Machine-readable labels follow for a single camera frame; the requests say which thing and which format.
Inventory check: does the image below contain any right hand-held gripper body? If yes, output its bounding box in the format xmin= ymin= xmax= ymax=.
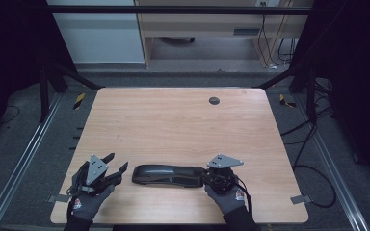
xmin=204 ymin=153 xmax=245 ymax=195

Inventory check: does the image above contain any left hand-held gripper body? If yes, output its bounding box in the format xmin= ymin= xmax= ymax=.
xmin=78 ymin=154 xmax=117 ymax=195

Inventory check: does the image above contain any black stapler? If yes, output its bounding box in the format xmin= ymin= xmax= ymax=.
xmin=131 ymin=164 xmax=208 ymax=189

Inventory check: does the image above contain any person's right hand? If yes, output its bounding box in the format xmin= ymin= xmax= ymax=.
xmin=204 ymin=185 xmax=250 ymax=216

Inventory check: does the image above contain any person's left hand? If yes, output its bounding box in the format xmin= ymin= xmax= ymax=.
xmin=66 ymin=162 xmax=115 ymax=221

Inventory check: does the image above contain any grey tape tab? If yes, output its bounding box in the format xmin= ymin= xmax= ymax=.
xmin=290 ymin=194 xmax=313 ymax=205
xmin=46 ymin=193 xmax=71 ymax=204

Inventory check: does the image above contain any yellow black tape strip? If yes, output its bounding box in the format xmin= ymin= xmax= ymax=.
xmin=72 ymin=92 xmax=87 ymax=111
xmin=278 ymin=93 xmax=298 ymax=109

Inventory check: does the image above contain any white cabinet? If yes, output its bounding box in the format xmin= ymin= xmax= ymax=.
xmin=46 ymin=0 xmax=145 ymax=64

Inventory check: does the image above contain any black curtain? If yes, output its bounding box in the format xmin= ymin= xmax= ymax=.
xmin=302 ymin=0 xmax=370 ymax=187
xmin=0 ymin=0 xmax=49 ymax=155

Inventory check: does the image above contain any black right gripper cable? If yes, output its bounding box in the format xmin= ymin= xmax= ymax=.
xmin=233 ymin=174 xmax=254 ymax=219

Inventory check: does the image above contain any aluminium rail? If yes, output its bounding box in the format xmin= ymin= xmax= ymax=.
xmin=0 ymin=92 xmax=64 ymax=231
xmin=293 ymin=94 xmax=370 ymax=231

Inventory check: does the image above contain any black metal frame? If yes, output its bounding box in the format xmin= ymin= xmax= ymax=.
xmin=251 ymin=64 xmax=318 ymax=123
xmin=38 ymin=61 xmax=106 ymax=123

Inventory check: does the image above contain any thin black floor cable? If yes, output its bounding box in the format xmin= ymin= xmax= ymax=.
xmin=0 ymin=105 xmax=21 ymax=125

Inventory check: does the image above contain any black floor cable loop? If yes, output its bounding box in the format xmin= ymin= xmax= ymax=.
xmin=293 ymin=164 xmax=337 ymax=209

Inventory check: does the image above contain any black looped cable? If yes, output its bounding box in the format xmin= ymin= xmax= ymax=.
xmin=277 ymin=37 xmax=299 ymax=64

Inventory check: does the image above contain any black hanging cable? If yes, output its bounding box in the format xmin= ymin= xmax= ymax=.
xmin=257 ymin=1 xmax=273 ymax=67

